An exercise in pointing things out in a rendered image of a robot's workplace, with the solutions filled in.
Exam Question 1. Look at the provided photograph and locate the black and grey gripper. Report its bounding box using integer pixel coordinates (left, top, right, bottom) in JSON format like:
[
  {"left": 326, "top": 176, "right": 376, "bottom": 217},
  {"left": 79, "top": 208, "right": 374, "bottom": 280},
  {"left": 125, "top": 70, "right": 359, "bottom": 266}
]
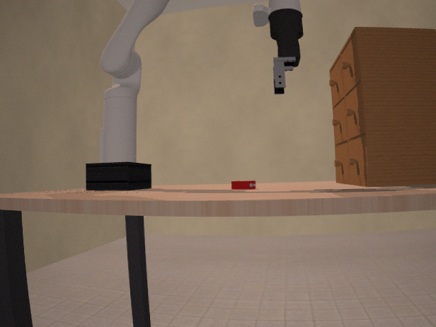
[{"left": 253, "top": 0, "right": 303, "bottom": 94}]

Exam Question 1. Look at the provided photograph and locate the brown wooden chest of drawers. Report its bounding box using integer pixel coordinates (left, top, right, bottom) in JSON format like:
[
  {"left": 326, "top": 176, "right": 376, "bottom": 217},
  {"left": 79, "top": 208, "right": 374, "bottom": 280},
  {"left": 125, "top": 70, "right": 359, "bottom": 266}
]
[{"left": 329, "top": 27, "right": 436, "bottom": 187}]

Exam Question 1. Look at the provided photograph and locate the red 9v battery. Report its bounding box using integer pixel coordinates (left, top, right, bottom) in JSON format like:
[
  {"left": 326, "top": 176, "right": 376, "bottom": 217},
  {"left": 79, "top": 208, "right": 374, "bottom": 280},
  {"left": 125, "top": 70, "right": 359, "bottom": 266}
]
[{"left": 231, "top": 180, "right": 256, "bottom": 190}]

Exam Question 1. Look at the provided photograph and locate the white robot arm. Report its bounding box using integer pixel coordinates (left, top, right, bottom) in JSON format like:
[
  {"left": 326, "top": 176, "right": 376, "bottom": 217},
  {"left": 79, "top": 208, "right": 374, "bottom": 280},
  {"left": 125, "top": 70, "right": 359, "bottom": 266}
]
[{"left": 100, "top": 0, "right": 169, "bottom": 163}]

